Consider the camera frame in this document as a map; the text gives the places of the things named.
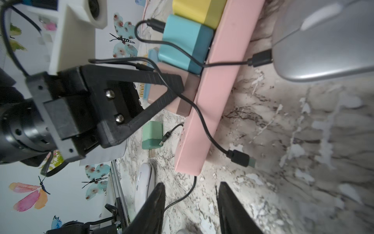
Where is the teal charger plug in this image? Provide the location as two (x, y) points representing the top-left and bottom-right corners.
(158, 15), (214, 75)

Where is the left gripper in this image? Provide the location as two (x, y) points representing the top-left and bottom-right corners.
(1, 65), (177, 167)

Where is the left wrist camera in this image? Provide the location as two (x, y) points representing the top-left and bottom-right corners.
(17, 0), (108, 75)

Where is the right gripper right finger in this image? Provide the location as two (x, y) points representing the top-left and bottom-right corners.
(217, 182), (263, 234)

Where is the yellow green charger plug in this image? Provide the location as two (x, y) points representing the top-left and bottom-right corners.
(172, 0), (227, 30)

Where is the green charger plug front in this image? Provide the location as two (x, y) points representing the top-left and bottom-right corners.
(142, 121), (163, 150)

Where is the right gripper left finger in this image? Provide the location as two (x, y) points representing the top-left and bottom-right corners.
(122, 183), (166, 234)

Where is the pink power strip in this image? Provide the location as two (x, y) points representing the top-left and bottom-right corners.
(174, 0), (264, 176)

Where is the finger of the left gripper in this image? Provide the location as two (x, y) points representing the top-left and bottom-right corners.
(80, 65), (184, 93)

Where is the black cable middle mouse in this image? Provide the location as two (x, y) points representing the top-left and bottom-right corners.
(134, 18), (274, 68)

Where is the black charging cable silver mouse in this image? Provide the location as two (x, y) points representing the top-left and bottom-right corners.
(88, 57), (254, 167)

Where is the white wireless mouse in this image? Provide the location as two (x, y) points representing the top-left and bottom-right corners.
(134, 163), (155, 213)

